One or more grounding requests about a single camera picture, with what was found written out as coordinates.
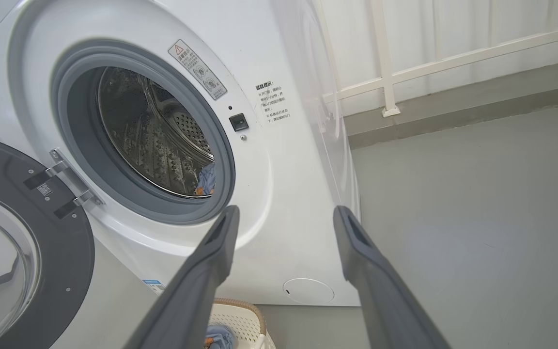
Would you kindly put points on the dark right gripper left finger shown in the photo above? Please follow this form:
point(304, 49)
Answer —
point(187, 310)

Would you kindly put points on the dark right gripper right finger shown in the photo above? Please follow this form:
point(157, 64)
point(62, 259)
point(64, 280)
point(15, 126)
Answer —
point(390, 310)

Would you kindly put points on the blue bear print garment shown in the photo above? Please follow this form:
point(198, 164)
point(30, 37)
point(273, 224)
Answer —
point(206, 179)
point(221, 337)

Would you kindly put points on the black round glass washer door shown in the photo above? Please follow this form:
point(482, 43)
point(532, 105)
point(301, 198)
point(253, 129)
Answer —
point(61, 252)

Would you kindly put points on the white perforated laundry basket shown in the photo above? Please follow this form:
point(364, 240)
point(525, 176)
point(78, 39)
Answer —
point(242, 317)

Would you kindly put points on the white front-load washing machine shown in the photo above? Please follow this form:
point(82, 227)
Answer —
point(279, 203)

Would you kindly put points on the metal door hinge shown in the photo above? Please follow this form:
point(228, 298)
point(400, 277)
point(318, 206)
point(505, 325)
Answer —
point(73, 182)

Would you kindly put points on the black door latch socket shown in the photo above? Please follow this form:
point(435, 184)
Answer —
point(239, 122)

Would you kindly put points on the blue energy label sticker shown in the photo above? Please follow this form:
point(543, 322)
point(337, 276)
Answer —
point(154, 287)

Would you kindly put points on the round white filter cover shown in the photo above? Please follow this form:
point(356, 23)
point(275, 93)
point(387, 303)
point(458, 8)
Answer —
point(308, 291)

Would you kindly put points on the white railing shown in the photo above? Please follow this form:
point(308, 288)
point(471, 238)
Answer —
point(388, 72)

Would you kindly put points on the grey warning sticker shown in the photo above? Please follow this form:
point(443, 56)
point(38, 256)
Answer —
point(196, 69)

